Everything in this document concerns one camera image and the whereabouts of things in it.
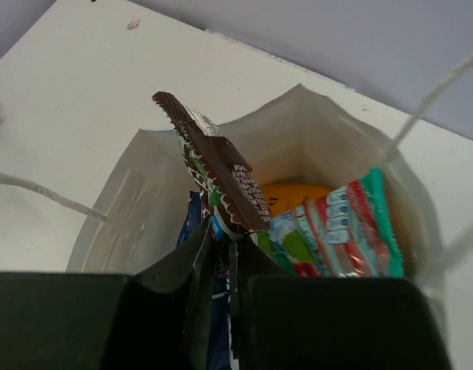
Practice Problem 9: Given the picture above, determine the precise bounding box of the light blue paper bag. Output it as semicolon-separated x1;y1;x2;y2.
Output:
0;49;473;370

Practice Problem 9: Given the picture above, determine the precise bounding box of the orange honey dijon chip bag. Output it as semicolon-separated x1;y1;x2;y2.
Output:
261;183;331;217

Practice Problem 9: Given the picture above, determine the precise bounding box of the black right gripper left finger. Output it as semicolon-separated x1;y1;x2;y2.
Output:
0;221;215;369

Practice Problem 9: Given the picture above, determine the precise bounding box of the teal Fox's candy bag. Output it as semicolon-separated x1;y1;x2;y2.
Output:
254;168;404;278

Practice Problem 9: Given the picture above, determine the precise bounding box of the blue kettle chip bag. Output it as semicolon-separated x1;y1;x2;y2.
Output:
176;191;203;247

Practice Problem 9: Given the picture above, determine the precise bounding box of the brown purple M&M's pack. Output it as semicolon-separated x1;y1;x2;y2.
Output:
151;91;271;370

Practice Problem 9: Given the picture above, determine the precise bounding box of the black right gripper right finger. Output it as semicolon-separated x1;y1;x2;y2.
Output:
229;237;451;369

